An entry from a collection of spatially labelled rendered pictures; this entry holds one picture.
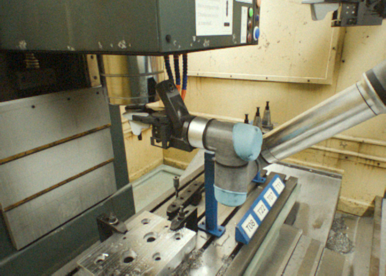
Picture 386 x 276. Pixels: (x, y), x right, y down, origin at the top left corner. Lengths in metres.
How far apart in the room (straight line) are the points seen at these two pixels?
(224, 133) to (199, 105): 1.30
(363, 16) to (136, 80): 0.62
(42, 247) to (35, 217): 0.15
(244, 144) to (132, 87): 0.29
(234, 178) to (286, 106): 1.06
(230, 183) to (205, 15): 0.36
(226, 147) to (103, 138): 0.78
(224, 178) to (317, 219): 0.97
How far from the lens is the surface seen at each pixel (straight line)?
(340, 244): 1.54
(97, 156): 1.25
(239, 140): 0.54
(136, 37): 0.52
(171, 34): 0.51
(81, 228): 1.36
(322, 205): 1.56
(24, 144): 1.07
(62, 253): 1.36
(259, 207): 1.15
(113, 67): 0.65
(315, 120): 0.62
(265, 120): 1.21
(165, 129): 0.64
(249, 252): 1.02
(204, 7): 0.60
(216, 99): 1.77
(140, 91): 0.65
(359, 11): 0.89
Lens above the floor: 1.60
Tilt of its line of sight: 21 degrees down
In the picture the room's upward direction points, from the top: 2 degrees counter-clockwise
